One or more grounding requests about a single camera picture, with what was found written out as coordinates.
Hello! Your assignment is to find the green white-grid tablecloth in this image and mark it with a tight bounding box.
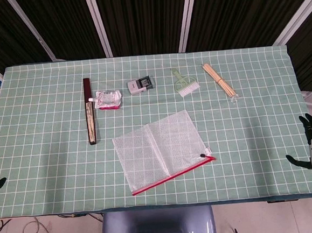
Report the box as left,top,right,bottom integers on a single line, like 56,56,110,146
0,41,312,224

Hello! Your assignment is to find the bundle of wooden sticks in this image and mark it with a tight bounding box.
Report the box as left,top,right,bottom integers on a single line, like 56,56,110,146
201,60,241,107

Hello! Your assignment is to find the dark wooden long box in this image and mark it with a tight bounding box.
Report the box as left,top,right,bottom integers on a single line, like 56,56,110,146
82,77,100,146

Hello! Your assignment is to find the grey black date stamp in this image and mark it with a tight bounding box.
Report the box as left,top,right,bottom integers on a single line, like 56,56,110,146
127,75,155,96

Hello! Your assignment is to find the white frame post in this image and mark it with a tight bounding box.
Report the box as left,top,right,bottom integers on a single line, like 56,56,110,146
174,0,201,53
268,0,312,46
84,0,113,60
6,0,66,66

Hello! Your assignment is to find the white mesh zipper pouch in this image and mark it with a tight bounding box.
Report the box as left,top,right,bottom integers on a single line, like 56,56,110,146
109,107,219,198

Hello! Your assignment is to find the pale green small brush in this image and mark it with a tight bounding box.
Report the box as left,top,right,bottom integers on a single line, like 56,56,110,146
170,66,201,98

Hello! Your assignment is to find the black pleated curtain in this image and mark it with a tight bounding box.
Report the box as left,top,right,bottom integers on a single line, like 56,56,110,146
0,0,312,116

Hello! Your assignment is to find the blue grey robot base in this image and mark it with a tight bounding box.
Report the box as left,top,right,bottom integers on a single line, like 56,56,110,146
98,204,218,233

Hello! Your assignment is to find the crumpled red white spout pouch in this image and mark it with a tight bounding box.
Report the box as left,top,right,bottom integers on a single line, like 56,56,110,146
87,88,124,112

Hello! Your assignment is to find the dark blue under cloth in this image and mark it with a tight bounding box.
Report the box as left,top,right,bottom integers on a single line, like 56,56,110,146
85,193,299,217

